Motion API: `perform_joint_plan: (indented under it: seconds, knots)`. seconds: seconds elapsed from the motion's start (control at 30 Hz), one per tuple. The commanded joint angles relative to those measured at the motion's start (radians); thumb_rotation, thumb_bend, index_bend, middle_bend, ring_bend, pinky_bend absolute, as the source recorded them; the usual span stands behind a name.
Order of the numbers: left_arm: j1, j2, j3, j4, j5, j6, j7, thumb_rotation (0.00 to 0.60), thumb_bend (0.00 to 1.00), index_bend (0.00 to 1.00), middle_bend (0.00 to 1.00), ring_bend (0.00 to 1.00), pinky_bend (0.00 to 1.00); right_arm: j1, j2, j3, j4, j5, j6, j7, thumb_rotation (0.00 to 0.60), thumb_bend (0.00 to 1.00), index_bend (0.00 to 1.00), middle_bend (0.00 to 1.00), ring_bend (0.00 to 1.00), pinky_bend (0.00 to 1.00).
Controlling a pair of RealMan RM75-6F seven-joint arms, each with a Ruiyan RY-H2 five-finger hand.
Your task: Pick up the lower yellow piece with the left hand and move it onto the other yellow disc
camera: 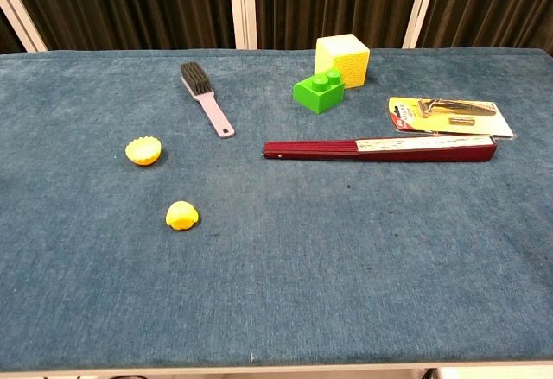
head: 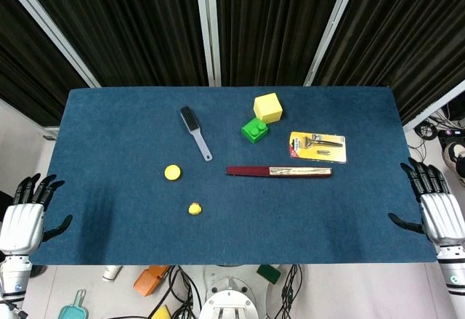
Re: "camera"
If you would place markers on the green toy building block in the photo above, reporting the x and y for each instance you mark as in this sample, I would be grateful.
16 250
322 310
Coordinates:
319 94

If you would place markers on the yellow small toy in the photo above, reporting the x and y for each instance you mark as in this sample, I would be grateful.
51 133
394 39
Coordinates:
181 214

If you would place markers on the folded dark red hand fan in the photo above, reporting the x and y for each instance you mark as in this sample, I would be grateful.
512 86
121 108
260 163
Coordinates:
389 150

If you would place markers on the blue velvet table cloth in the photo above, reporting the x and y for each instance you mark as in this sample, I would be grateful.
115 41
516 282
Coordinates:
276 241

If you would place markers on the yellow cube block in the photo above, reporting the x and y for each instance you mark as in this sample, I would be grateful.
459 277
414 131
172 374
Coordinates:
345 59

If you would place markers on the yellow fluted tart cup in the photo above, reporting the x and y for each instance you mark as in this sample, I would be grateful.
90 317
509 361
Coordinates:
142 150

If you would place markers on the packaged metal peeler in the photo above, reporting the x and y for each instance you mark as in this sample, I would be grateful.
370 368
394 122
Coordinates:
449 118

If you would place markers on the dark pleated curtain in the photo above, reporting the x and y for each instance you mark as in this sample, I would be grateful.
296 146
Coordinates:
129 3

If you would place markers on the white frame post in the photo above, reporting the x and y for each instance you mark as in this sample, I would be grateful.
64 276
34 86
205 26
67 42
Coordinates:
420 5
242 5
19 12

